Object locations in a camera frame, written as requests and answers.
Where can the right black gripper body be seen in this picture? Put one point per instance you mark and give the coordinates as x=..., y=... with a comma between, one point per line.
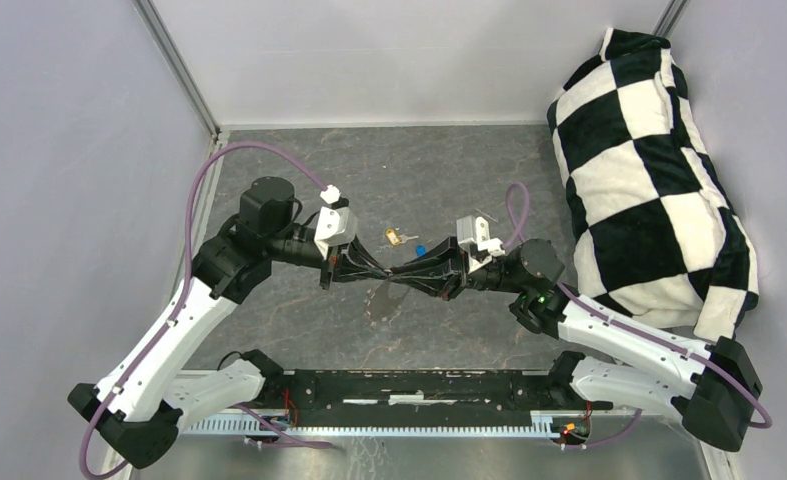
x=458, y=265

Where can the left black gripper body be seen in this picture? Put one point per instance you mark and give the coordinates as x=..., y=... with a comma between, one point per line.
x=331, y=265

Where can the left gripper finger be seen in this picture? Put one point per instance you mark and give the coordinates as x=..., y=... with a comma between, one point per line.
x=359, y=257
x=359, y=272

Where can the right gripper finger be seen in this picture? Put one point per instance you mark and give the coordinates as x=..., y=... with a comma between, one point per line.
x=431, y=285
x=424, y=265

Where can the metal keyring plate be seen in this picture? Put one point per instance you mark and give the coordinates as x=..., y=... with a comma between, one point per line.
x=384, y=300

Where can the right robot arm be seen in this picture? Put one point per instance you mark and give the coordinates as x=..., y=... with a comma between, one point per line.
x=710, y=387

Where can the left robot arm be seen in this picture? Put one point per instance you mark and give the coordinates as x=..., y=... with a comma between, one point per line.
x=136, y=409

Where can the yellow capped key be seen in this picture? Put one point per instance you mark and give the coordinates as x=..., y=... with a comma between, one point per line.
x=395, y=238

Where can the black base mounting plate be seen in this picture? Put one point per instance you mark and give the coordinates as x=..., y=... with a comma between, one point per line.
x=418, y=398

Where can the black white checkered blanket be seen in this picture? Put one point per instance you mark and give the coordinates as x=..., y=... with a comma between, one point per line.
x=657, y=238

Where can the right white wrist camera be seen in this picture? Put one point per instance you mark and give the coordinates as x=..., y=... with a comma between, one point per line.
x=474, y=239

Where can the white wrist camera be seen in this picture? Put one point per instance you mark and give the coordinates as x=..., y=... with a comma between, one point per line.
x=474, y=239
x=336, y=223

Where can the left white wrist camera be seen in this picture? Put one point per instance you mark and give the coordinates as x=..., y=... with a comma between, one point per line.
x=336, y=223

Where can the white slotted cable duct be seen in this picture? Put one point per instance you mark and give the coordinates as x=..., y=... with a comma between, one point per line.
x=238, y=423

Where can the red wired circuit board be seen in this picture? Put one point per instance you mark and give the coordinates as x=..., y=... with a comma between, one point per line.
x=575, y=433

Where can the aluminium frame rail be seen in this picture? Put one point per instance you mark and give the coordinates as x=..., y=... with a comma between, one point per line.
x=174, y=59

